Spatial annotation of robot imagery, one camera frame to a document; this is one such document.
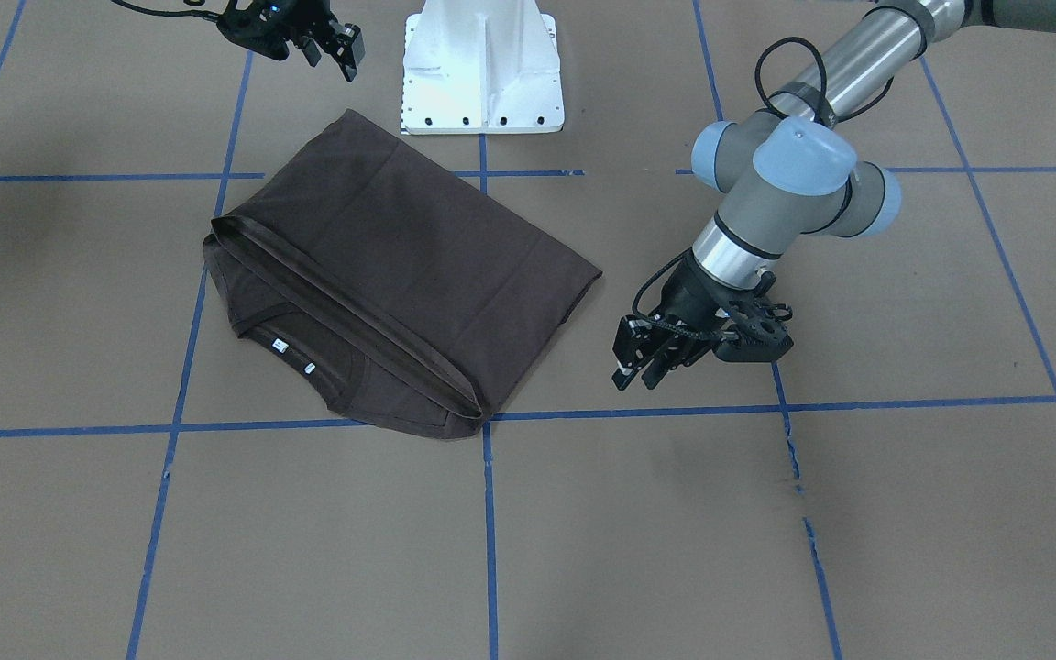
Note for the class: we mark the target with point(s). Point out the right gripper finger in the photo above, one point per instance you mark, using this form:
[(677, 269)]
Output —
[(346, 45), (311, 49)]

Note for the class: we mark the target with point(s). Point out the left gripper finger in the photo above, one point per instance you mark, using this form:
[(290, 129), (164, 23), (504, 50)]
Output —
[(635, 344), (674, 351)]

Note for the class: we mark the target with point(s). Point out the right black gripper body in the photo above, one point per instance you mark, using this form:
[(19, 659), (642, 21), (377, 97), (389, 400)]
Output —
[(329, 37)]

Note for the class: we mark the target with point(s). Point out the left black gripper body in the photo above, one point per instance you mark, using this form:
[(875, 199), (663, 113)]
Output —
[(690, 298)]

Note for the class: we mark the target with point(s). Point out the dark brown t-shirt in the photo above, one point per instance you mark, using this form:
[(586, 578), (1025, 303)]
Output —
[(404, 296)]

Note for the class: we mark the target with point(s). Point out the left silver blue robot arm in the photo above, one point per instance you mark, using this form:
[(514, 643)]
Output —
[(786, 173)]

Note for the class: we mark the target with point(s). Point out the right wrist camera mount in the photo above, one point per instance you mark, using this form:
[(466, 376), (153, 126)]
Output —
[(232, 23)]

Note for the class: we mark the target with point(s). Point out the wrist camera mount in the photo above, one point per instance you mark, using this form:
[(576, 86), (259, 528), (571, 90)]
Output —
[(757, 327), (232, 23)]

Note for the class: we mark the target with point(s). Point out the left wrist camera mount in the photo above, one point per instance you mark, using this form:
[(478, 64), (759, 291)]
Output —
[(757, 327)]

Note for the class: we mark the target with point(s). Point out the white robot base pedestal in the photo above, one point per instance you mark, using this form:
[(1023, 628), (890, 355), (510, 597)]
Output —
[(481, 67)]

